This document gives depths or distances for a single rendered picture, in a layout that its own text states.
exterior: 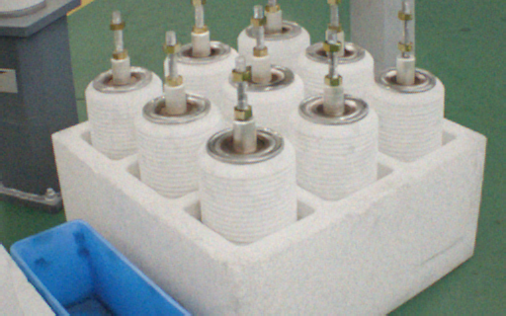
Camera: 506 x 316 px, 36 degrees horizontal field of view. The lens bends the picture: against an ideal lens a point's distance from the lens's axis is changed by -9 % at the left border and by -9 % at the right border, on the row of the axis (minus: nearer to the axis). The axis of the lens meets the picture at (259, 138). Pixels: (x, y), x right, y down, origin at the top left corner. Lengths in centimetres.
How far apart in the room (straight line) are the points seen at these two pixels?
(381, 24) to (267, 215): 44
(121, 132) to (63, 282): 20
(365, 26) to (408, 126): 29
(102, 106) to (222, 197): 24
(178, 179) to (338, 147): 17
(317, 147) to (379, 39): 35
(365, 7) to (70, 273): 55
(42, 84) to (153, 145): 34
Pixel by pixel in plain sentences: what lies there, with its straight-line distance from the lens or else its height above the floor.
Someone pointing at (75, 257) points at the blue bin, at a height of 7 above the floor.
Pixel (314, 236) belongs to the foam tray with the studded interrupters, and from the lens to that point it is 81.
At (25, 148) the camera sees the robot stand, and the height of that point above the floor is 10.
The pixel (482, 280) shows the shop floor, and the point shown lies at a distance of 105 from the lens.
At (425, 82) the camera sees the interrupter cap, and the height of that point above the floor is 25.
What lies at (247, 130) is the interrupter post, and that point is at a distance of 79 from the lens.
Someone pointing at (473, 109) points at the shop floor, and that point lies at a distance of 151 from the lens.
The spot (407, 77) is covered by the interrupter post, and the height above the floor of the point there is 26.
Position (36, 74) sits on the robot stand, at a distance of 117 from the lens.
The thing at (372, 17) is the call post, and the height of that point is 25.
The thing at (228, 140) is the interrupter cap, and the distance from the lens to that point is 82.
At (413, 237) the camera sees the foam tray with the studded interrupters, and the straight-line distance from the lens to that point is 95.
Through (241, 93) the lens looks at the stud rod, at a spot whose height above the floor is 31.
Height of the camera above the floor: 62
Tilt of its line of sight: 27 degrees down
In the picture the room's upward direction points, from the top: 3 degrees counter-clockwise
